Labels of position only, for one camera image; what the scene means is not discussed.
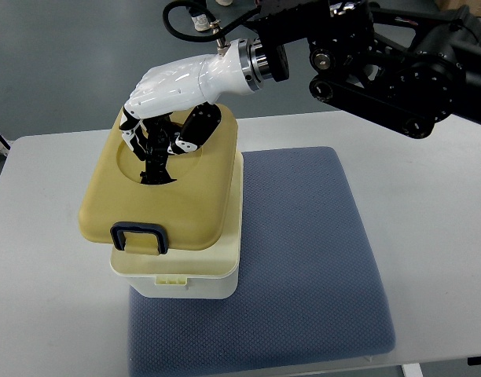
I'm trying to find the cardboard box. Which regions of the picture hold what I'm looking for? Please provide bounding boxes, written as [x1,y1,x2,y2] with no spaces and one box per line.
[436,0,481,17]

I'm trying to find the white sneaker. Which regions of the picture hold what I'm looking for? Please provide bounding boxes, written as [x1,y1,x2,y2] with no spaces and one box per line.
[191,14,210,32]

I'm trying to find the yellow storage box lid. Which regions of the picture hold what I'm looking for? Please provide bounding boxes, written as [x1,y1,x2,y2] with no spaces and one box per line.
[79,105,242,251]

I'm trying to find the white storage box base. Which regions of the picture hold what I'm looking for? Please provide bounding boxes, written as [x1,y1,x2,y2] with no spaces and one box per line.
[110,152,244,299]

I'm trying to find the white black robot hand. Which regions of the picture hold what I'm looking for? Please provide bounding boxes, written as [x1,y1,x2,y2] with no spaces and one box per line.
[119,39,272,161]

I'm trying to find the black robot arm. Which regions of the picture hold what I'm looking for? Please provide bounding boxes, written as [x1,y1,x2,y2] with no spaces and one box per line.
[248,1,481,139]

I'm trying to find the black object bottom right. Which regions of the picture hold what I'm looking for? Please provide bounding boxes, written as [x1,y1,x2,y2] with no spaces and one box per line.
[467,356,481,366]

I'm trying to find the blue-grey textured mat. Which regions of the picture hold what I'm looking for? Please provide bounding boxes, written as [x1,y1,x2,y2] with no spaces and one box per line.
[128,147,395,376]

